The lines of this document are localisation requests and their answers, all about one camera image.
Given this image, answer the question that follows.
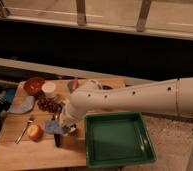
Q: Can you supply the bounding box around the bunch of dark grapes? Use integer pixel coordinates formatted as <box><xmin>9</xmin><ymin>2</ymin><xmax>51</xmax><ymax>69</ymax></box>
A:
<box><xmin>37</xmin><ymin>98</ymin><xmax>62</xmax><ymax>113</ymax></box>

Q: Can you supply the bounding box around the orange apple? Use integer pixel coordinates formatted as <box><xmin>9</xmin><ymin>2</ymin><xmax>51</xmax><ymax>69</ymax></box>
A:
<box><xmin>27</xmin><ymin>124</ymin><xmax>43</xmax><ymax>141</ymax></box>

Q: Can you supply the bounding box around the white paper cup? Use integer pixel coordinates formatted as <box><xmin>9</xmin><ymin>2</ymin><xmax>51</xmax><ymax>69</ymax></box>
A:
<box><xmin>42</xmin><ymin>82</ymin><xmax>56</xmax><ymax>98</ymax></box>

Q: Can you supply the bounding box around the wooden cutting board table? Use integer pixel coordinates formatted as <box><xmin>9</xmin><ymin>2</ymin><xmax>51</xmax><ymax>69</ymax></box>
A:
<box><xmin>0</xmin><ymin>78</ymin><xmax>133</xmax><ymax>171</ymax></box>

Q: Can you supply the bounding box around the grey plate with carrot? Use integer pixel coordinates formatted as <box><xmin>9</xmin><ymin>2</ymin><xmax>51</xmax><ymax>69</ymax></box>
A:
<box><xmin>67</xmin><ymin>78</ymin><xmax>79</xmax><ymax>93</ymax></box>

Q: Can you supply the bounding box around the green plastic tray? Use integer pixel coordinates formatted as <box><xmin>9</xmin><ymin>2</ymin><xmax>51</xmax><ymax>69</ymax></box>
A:
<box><xmin>85</xmin><ymin>112</ymin><xmax>156</xmax><ymax>168</ymax></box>

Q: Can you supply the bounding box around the red bowl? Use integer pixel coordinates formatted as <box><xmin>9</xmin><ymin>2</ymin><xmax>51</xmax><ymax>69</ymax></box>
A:
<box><xmin>23</xmin><ymin>77</ymin><xmax>45</xmax><ymax>96</ymax></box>

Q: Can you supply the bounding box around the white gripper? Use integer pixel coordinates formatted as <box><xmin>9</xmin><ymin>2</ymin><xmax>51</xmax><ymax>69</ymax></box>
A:
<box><xmin>59</xmin><ymin>107</ymin><xmax>77</xmax><ymax>133</ymax></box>

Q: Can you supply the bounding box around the brown bowl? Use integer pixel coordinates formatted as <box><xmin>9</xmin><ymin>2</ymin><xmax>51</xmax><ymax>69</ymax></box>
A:
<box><xmin>102</xmin><ymin>85</ymin><xmax>113</xmax><ymax>90</ymax></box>

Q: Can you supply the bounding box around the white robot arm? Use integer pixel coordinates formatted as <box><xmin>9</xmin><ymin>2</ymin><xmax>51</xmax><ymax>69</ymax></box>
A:
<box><xmin>60</xmin><ymin>77</ymin><xmax>193</xmax><ymax>171</ymax></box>

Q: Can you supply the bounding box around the blue sponge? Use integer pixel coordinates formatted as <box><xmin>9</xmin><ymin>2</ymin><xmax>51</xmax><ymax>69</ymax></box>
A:
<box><xmin>45</xmin><ymin>120</ymin><xmax>62</xmax><ymax>134</ymax></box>

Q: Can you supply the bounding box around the black handled knife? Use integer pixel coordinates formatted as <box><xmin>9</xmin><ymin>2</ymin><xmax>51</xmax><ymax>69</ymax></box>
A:
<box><xmin>51</xmin><ymin>114</ymin><xmax>62</xmax><ymax>148</ymax></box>

